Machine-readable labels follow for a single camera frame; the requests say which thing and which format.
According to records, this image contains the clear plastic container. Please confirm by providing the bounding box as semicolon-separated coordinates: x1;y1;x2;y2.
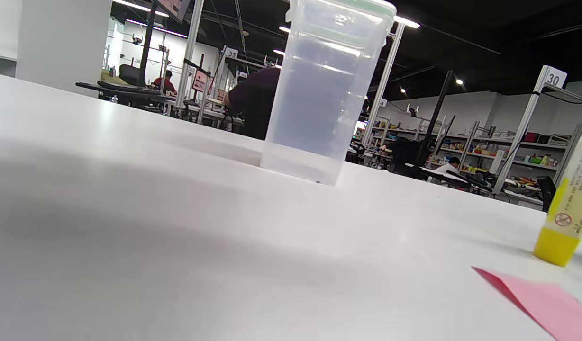
260;0;397;186

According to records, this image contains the liquid glue bottle yellow base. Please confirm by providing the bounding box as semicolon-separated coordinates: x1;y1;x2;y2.
533;116;582;267

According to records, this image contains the pink card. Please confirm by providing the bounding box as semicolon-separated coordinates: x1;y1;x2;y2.
472;267;582;341

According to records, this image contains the black desk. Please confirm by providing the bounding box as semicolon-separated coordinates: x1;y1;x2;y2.
76;81;175;102

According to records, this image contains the shelving rack with items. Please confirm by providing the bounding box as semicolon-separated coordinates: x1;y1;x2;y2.
428;121;576;204

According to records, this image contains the white post with number sign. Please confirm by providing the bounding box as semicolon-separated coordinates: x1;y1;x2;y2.
492;65;567;195

